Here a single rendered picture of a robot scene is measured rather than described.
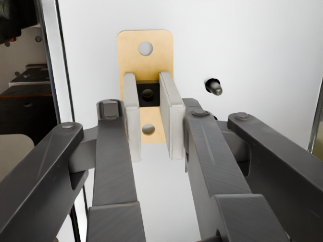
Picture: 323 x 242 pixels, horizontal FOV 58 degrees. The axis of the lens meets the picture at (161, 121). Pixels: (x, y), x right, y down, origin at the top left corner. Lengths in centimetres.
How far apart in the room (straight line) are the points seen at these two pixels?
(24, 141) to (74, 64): 9
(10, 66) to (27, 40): 5
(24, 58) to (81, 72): 33
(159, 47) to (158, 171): 10
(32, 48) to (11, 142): 29
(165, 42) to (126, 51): 3
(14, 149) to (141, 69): 13
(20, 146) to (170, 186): 13
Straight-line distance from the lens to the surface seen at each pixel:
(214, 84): 21
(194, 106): 16
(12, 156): 28
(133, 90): 16
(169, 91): 16
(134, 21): 21
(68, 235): 29
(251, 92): 24
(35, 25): 40
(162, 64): 21
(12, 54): 55
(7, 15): 22
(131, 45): 20
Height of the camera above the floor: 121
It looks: 66 degrees down
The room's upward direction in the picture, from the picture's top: 165 degrees clockwise
